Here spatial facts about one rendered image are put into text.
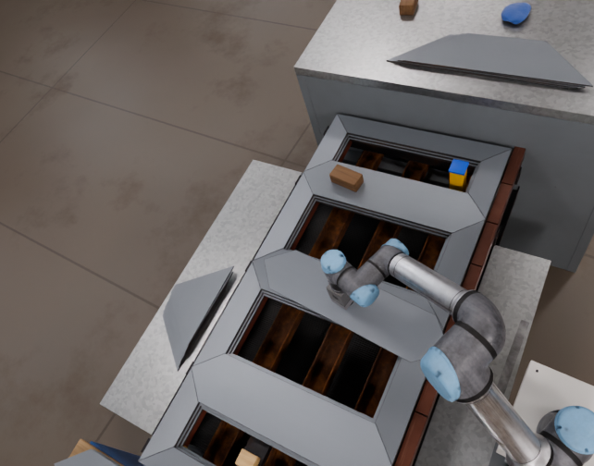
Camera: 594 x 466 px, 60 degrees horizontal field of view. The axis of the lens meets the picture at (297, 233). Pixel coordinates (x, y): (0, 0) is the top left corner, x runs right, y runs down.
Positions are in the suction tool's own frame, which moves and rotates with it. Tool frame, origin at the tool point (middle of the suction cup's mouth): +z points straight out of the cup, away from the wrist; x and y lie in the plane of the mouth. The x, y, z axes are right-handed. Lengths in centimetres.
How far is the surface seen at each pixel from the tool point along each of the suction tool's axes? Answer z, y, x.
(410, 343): -0.4, 0.4, 25.7
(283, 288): -0.5, 9.2, -22.6
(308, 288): -0.7, 4.3, -14.5
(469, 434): 16, 10, 53
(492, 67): -23, -98, -3
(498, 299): 16, -35, 38
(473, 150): 0, -78, 2
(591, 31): -21, -131, 18
